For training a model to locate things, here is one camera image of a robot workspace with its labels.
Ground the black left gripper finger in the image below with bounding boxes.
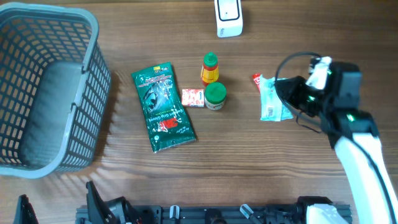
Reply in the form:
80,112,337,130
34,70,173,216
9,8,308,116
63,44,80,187
86,181,112,224
13,194,38,224

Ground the light blue tissue pack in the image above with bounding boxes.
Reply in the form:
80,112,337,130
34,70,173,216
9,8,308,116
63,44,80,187
259,75,293,121

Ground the red stick sachet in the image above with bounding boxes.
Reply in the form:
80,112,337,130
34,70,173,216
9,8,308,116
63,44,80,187
252,73,262,91

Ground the red sriracha bottle green cap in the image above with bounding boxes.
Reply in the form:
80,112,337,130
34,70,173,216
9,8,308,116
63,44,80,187
200,52,220,86

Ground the green glove package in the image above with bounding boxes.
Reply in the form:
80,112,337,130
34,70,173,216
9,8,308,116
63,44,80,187
131,62,196,153

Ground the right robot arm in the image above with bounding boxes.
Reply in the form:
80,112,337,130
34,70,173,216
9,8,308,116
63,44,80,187
275,72,397,223

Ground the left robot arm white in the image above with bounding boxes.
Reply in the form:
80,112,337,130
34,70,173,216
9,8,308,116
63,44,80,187
13,181,141,224

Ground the white barcode scanner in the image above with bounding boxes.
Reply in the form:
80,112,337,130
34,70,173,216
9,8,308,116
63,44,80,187
214,0,243,38

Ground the green lid jar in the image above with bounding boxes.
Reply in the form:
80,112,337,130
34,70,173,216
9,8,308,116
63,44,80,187
205,82,227,110

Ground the small red white box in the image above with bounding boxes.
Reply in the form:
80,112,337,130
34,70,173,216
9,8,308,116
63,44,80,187
182,88,205,107

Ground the grey plastic basket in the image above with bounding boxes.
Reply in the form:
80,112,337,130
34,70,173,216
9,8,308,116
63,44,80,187
1,2,111,179

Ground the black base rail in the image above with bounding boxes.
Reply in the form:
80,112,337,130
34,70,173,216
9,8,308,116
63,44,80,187
76,203,354,224

